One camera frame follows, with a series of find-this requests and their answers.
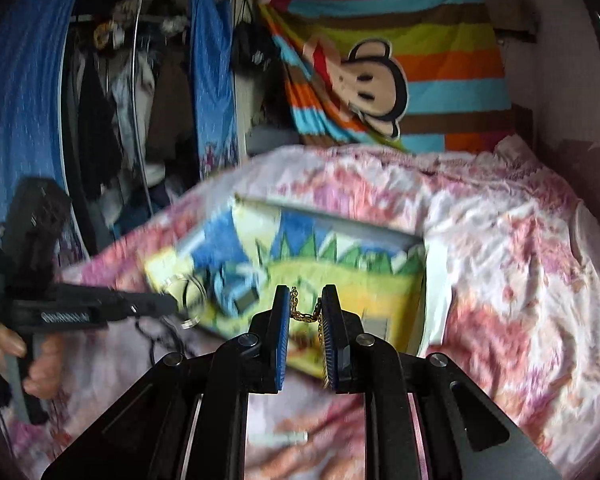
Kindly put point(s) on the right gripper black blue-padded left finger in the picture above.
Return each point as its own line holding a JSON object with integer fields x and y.
{"x": 186, "y": 418}

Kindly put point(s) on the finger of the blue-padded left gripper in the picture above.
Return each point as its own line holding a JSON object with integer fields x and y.
{"x": 147, "y": 301}

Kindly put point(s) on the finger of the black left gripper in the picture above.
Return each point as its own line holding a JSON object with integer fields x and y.
{"x": 145, "y": 312}

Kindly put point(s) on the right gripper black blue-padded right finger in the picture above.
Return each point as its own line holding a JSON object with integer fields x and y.
{"x": 424, "y": 417}

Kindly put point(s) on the light blue kids smartwatch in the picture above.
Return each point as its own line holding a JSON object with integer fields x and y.
{"x": 235, "y": 287}

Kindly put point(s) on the white hair clip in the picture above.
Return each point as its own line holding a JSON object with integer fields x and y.
{"x": 278, "y": 439}

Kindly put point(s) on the person's left hand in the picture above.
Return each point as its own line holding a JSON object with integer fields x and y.
{"x": 44, "y": 377}

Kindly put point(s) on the grey tray with dinosaur drawing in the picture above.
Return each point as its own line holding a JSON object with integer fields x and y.
{"x": 379, "y": 273}

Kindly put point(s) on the floral pink bed sheet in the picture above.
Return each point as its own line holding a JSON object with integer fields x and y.
{"x": 513, "y": 267}

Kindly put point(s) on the hanging clothes in wardrobe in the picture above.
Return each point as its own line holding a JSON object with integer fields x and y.
{"x": 128, "y": 130}

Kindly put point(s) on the blue dotted curtain left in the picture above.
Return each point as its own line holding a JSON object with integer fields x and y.
{"x": 32, "y": 47}

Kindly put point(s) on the blue dotted curtain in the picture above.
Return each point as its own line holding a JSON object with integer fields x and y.
{"x": 32, "y": 47}
{"x": 212, "y": 83}

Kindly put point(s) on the blue dotted curtain right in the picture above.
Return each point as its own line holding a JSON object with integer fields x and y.
{"x": 212, "y": 83}

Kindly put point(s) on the striped monkey blanket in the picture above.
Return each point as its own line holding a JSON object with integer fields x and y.
{"x": 415, "y": 75}

